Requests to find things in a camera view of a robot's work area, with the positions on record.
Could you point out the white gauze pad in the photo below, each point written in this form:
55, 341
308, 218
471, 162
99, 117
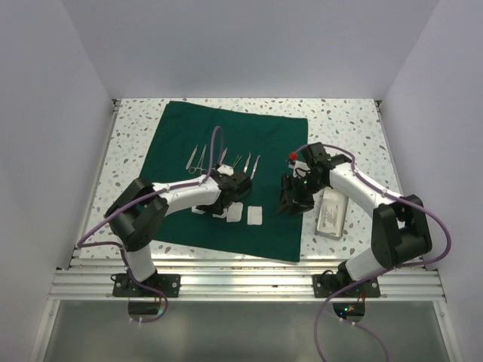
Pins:
234, 212
255, 215
197, 210
220, 216

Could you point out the short steel tweezers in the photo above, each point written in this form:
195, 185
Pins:
254, 167

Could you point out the thin steel tweezers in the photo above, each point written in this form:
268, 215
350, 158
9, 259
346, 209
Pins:
237, 160

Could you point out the aluminium rail frame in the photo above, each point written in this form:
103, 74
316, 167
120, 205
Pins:
82, 312

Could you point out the metal instrument tray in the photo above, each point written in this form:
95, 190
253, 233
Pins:
318, 225

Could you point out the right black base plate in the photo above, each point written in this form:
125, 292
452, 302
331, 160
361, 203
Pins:
327, 283

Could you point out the steel hemostat clamp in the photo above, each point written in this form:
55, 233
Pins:
199, 168

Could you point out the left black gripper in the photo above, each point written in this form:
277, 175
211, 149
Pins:
211, 209

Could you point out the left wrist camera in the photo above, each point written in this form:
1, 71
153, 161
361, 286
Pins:
225, 170

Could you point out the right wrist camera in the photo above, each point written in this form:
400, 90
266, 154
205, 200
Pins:
298, 168

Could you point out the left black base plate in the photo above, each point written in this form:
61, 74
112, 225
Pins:
148, 300

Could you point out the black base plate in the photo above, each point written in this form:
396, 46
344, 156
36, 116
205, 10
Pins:
327, 283
148, 300

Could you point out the steel surgical scissors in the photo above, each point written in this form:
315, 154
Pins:
223, 155

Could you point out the green surgical cloth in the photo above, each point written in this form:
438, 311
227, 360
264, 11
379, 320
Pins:
258, 146

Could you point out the curved steel tweezers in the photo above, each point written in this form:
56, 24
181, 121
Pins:
247, 163

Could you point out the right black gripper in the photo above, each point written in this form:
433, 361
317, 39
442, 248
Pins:
301, 204

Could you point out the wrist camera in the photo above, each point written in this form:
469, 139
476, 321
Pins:
298, 168
225, 170

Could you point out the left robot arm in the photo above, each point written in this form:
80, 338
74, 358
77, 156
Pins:
137, 214

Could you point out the white paper packet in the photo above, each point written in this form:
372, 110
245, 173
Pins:
332, 210

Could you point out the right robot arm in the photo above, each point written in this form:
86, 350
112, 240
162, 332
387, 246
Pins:
399, 231

